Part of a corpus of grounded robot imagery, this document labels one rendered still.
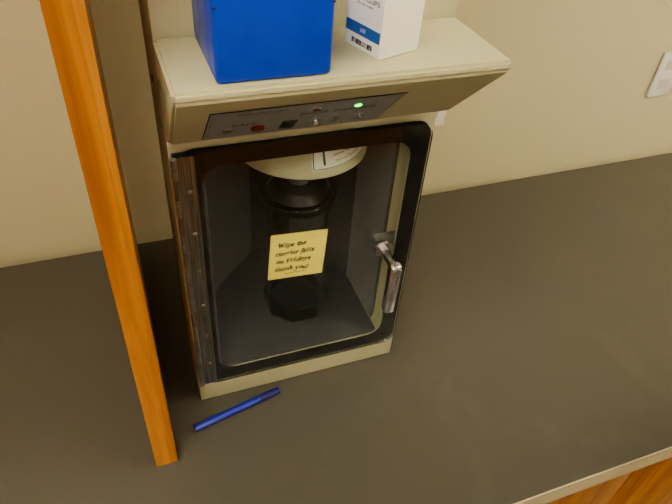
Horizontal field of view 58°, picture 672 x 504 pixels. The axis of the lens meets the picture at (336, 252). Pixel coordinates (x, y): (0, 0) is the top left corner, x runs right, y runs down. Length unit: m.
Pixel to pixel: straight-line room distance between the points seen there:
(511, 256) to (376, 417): 0.50
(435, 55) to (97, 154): 0.32
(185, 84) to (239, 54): 0.05
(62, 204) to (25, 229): 0.09
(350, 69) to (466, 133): 0.87
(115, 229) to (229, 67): 0.20
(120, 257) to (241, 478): 0.41
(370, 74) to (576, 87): 1.02
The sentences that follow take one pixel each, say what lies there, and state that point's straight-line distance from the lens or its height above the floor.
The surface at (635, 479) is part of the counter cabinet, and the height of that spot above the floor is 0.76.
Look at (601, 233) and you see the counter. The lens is 1.44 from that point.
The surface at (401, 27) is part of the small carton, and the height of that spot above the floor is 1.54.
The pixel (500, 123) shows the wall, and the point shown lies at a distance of 1.45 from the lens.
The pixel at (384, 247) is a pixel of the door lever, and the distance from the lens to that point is 0.83.
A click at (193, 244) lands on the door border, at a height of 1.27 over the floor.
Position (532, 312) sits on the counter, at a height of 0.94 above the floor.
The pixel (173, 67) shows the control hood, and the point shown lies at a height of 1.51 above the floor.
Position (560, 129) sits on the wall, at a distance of 1.57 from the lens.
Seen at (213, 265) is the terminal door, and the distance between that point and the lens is 0.76.
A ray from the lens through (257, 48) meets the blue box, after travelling 0.51.
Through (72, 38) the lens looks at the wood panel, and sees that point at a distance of 0.51.
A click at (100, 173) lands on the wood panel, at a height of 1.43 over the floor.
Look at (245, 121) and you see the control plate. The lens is 0.58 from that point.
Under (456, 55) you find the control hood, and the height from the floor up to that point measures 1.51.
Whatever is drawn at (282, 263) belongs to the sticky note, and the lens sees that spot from 0.79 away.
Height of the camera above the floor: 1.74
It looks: 41 degrees down
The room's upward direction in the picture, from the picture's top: 5 degrees clockwise
